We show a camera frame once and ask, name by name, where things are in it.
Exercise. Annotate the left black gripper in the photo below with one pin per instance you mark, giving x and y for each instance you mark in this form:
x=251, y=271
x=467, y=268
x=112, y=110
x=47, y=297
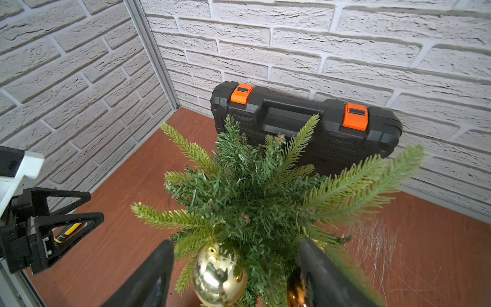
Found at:
x=40, y=251

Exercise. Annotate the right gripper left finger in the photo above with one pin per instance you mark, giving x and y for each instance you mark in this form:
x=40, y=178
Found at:
x=149, y=284

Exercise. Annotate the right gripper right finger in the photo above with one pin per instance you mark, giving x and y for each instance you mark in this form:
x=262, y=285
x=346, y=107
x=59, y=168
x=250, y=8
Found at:
x=325, y=284

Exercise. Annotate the copper brown ball ornament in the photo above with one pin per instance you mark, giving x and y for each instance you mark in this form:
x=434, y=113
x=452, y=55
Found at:
x=296, y=291

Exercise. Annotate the shiny gold ball ornament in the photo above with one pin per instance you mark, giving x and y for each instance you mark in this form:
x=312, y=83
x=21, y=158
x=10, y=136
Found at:
x=217, y=277

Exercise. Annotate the small green christmas tree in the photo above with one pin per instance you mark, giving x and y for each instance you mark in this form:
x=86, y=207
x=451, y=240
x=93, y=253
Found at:
x=256, y=200

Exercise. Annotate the yellow black screwdriver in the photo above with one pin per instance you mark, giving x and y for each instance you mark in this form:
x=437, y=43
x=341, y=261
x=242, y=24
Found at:
x=66, y=232

